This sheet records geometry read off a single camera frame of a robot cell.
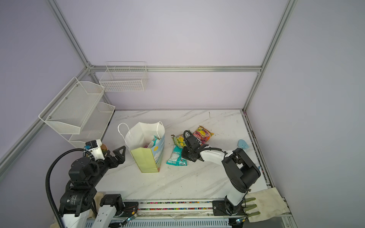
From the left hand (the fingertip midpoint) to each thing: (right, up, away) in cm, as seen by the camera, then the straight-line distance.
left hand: (117, 151), depth 68 cm
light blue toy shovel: (+73, -1, +30) cm, 79 cm away
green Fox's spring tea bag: (+28, +2, +28) cm, 40 cm away
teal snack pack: (+27, -9, +21) cm, 35 cm away
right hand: (+29, -8, +23) cm, 38 cm away
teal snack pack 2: (+13, +2, +18) cm, 22 cm away
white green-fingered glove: (+75, -30, +7) cm, 81 cm away
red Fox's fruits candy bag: (+45, +5, +33) cm, 56 cm away
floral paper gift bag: (+6, +2, +25) cm, 26 cm away
